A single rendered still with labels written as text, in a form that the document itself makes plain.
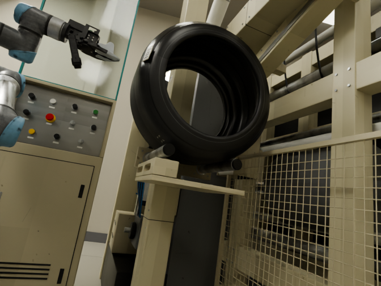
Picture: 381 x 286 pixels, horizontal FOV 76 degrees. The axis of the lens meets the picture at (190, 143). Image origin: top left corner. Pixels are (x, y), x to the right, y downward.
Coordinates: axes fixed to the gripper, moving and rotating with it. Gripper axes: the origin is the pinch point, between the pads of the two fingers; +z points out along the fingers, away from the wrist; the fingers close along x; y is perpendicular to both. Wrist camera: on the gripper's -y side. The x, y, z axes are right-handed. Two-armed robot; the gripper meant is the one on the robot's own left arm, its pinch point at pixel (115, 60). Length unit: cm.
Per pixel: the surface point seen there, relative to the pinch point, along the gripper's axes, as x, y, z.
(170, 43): -12.6, 9.1, 16.5
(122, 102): 270, 76, 6
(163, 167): -11.6, -35.7, 27.7
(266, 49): 0, 41, 65
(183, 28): -12.3, 18.0, 19.6
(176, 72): 25.2, 20.5, 28.5
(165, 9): 254, 247, 19
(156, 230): 25, -60, 42
